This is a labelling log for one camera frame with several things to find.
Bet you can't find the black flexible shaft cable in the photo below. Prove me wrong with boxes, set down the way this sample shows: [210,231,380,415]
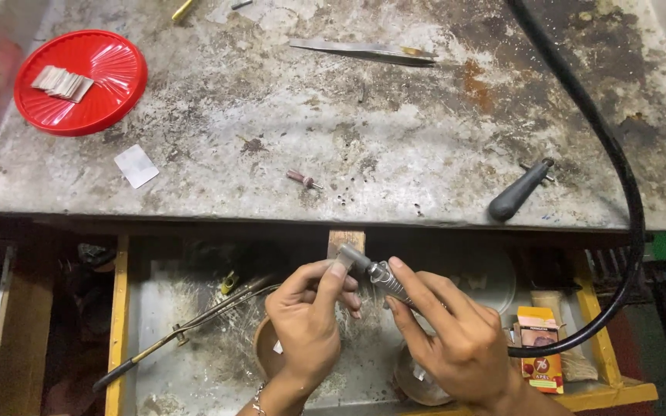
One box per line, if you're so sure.
[503,0,647,359]

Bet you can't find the wooden bench pin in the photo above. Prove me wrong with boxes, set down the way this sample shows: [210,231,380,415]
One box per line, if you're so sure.
[327,230,365,261]

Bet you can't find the round grey metal dish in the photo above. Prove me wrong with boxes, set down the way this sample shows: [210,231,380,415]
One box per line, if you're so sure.
[451,247,517,317]

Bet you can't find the brown wooden bowl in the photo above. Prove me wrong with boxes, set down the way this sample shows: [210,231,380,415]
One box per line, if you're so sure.
[393,341,455,407]
[252,315,289,382]

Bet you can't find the silver rotary tool handpiece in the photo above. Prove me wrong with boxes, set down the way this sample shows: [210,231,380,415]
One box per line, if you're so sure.
[339,244,423,310]

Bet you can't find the large steel tweezers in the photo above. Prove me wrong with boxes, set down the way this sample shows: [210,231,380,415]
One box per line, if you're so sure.
[288,38,439,68]

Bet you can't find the stack of silver plates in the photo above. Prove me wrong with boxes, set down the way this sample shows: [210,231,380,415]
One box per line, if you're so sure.
[30,65,95,104]

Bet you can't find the yellow wooden drawer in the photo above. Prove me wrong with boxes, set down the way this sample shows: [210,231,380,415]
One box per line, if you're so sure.
[104,231,659,416]

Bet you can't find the red round plastic lid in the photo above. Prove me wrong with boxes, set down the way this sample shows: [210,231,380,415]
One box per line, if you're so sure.
[13,29,149,138]

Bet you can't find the orange cigarette pack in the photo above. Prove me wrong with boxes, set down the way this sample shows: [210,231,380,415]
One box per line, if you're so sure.
[516,306,565,395]

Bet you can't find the black handled awl tool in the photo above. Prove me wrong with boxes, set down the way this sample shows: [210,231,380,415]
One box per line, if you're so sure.
[487,157,556,222]

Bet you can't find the brass soldering torch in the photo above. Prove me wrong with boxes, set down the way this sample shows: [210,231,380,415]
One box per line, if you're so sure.
[92,274,282,394]

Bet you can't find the silver chain bracelet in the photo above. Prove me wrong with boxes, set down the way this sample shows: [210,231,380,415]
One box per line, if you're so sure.
[251,381,268,416]

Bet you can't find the person's right hand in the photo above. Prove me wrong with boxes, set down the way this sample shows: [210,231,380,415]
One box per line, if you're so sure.
[384,257,520,406]

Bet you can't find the person's left hand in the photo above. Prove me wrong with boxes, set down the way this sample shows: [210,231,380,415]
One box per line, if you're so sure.
[265,259,364,395]

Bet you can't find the pink grinding bit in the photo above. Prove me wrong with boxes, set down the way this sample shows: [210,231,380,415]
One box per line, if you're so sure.
[286,169,325,191]

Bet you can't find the beige sandpaper roll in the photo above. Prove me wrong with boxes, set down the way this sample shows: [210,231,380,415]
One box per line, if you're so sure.
[531,290,600,382]

